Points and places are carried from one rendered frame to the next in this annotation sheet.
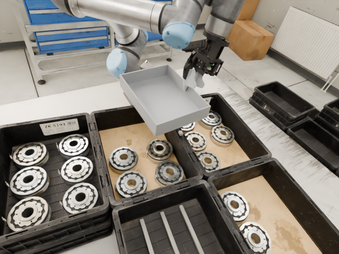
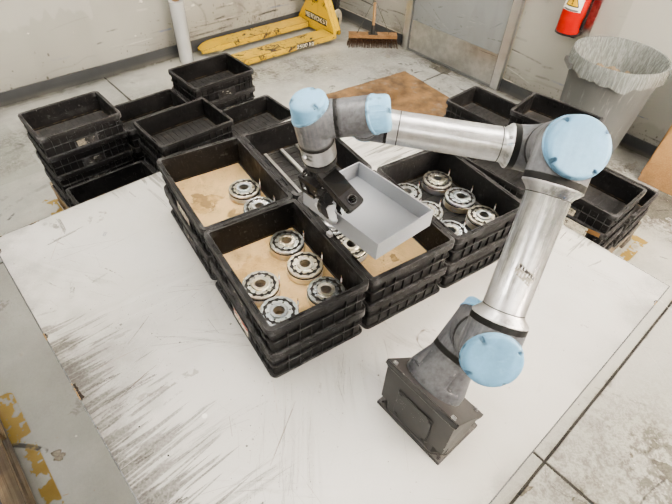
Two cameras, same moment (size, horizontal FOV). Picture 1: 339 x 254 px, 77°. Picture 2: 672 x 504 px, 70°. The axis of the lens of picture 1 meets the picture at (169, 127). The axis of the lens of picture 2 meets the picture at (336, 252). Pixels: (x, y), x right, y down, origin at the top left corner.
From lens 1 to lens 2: 1.57 m
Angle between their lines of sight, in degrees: 89
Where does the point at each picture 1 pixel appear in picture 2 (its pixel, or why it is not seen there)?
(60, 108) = (550, 348)
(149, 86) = (390, 229)
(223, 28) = not seen: hidden behind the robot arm
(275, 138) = (122, 385)
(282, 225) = (206, 209)
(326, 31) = not seen: outside the picture
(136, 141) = (384, 261)
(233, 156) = (246, 266)
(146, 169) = not seen: hidden behind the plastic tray
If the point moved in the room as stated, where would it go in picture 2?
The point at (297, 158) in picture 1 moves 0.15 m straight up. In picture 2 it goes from (98, 348) to (80, 315)
